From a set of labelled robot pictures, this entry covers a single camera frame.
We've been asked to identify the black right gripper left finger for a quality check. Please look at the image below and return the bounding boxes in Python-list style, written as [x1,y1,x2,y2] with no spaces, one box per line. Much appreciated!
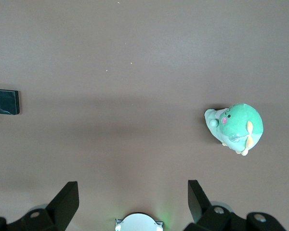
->
[0,181,80,231]

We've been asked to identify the green plush dinosaur toy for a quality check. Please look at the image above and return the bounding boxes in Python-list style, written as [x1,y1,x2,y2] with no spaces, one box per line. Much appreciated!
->
[204,103,264,156]

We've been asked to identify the small black box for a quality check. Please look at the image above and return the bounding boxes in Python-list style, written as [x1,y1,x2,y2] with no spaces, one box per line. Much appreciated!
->
[0,89,20,116]

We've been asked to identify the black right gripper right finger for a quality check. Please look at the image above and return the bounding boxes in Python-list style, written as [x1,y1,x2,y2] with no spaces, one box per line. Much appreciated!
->
[183,180,288,231]

